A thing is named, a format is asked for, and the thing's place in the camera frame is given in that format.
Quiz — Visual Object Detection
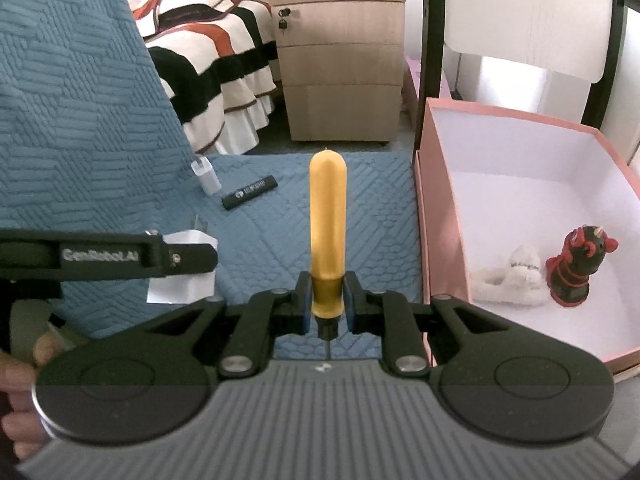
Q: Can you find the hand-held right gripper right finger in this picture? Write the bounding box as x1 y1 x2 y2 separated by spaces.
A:
342 271 538 377

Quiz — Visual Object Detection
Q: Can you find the red and black figurine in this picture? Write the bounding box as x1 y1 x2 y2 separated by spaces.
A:
545 224 619 309

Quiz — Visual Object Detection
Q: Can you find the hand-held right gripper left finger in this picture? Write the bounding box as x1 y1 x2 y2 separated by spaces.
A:
115 271 314 380

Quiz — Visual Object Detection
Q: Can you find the wooden nightstand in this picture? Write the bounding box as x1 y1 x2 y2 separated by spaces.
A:
270 0 407 144

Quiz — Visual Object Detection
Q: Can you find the yellow screwdriver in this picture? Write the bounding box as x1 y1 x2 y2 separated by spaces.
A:
308 148 349 357

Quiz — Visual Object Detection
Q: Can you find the blue textured cloth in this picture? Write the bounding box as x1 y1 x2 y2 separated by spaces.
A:
0 0 426 361

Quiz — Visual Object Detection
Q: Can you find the black stick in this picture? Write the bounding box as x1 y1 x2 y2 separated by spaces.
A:
221 175 279 211

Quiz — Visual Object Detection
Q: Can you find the white plush toy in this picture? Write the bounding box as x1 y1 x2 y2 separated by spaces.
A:
470 244 551 307

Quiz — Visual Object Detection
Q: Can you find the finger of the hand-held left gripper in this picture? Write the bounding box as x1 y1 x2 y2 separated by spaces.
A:
162 242 220 277

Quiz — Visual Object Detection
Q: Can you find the small white charger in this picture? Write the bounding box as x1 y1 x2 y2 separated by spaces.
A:
191 156 223 195

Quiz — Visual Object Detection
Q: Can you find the pink cardboard box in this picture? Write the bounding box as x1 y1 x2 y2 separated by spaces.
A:
412 97 640 377

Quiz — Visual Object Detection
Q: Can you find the striped bed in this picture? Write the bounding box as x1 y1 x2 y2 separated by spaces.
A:
125 0 281 157

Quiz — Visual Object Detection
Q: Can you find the white chair with black frame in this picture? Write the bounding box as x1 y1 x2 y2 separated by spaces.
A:
420 0 632 133

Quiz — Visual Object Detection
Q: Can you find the large white charger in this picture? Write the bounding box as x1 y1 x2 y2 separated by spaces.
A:
146 215 220 306

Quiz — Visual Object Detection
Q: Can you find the person's left hand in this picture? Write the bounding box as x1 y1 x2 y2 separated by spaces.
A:
0 332 69 448

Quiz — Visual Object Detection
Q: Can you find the pink paper bag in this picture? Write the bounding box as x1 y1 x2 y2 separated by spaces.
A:
404 55 464 127

